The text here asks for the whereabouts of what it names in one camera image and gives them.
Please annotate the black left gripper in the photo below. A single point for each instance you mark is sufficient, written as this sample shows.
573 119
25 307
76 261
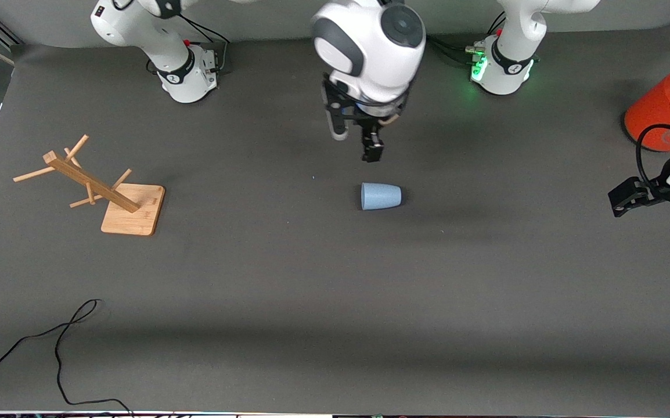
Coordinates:
663 187

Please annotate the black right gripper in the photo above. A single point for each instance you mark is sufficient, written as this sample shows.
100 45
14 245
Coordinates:
371 129

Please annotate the light blue plastic cup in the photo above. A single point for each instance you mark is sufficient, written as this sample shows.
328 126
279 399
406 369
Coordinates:
381 196

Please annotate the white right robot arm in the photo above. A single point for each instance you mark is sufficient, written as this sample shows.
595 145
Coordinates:
370 46

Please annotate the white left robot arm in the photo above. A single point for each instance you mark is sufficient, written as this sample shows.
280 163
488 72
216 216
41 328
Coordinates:
509 52

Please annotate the wooden cup rack with pegs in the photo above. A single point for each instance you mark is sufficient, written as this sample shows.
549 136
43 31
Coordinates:
132 215

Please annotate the orange cylindrical can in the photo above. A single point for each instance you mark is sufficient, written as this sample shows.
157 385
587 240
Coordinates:
660 110

